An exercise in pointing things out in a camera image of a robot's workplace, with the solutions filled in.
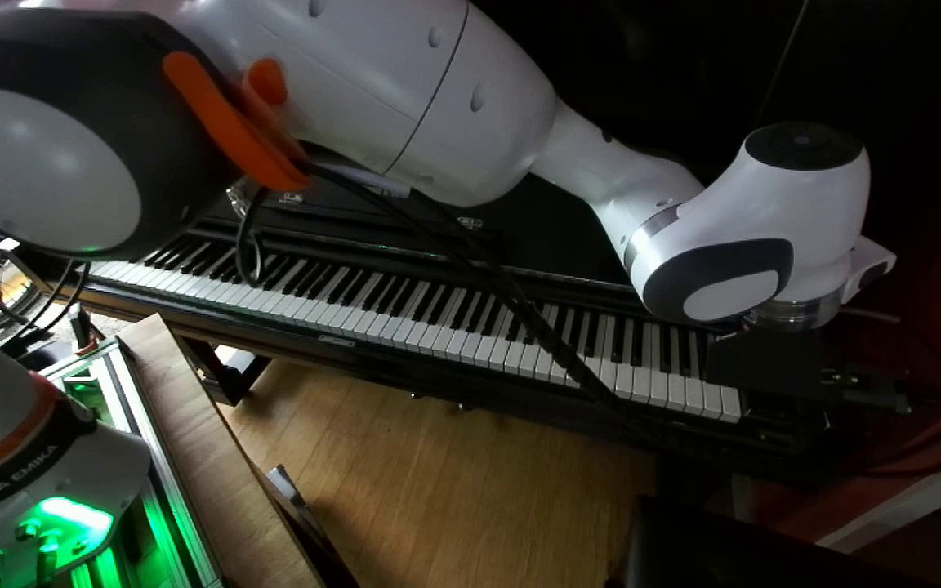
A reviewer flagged small black white clamp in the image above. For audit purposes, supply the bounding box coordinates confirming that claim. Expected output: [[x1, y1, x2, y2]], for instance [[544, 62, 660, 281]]
[[263, 463, 314, 513]]

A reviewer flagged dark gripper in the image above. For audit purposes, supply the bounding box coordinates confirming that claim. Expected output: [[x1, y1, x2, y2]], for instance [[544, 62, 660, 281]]
[[709, 321, 913, 444]]

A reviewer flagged long black cable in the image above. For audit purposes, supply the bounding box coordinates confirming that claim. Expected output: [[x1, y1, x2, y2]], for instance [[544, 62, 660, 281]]
[[299, 157, 629, 422]]

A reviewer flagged black piano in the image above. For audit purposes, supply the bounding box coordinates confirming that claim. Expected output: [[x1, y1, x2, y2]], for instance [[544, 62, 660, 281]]
[[16, 0, 938, 486]]

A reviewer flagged aluminium mounting frame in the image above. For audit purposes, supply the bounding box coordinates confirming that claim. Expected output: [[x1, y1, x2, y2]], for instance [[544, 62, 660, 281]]
[[41, 338, 226, 588]]

